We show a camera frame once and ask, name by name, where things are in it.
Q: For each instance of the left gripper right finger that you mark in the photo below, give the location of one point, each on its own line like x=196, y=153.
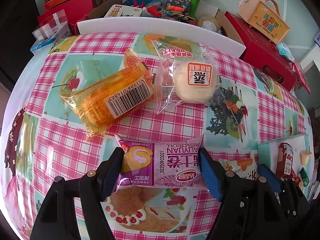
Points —
x=248, y=209

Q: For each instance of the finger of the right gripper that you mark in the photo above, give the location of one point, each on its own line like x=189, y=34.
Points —
x=270, y=178

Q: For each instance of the dark red biscuit packet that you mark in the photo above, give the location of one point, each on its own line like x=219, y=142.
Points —
x=284, y=163

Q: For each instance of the yellow pudding cup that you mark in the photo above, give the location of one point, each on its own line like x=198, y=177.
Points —
x=304, y=157

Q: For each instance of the pink swiss roll packet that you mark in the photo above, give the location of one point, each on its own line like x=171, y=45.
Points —
x=164, y=165

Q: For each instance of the orange cake packet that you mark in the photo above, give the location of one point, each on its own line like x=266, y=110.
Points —
x=105, y=103

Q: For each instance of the steamed cake clear packet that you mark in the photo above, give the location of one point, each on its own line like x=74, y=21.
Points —
x=183, y=76

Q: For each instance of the green snack packet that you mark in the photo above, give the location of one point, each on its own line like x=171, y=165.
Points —
x=304, y=177

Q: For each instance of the teal rimmed white tray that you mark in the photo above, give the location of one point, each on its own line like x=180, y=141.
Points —
x=268, y=155

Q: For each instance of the cream illustrated snack packet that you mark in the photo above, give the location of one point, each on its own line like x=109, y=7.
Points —
x=245, y=167

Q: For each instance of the pink plaid tablecloth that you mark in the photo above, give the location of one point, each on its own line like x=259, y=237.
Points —
x=42, y=138

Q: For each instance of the red patterned flat box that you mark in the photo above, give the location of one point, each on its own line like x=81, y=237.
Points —
x=301, y=80

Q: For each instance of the large red gift box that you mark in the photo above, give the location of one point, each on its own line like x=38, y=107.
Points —
x=262, y=54

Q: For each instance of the blue wet wipes pack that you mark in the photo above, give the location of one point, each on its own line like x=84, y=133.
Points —
x=284, y=51

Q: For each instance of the white shelf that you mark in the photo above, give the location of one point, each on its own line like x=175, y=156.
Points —
x=312, y=58

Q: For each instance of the yellow childrens day box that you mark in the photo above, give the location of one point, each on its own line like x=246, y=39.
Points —
x=264, y=15

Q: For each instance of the clear plastic bottle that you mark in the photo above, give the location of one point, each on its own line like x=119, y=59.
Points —
x=209, y=23

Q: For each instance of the clear plastic box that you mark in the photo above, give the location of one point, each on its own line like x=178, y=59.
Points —
x=55, y=28

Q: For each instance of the cardboard box of toys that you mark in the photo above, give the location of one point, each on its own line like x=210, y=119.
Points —
x=157, y=10

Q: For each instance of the card game box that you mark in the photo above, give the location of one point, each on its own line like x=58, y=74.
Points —
x=123, y=11

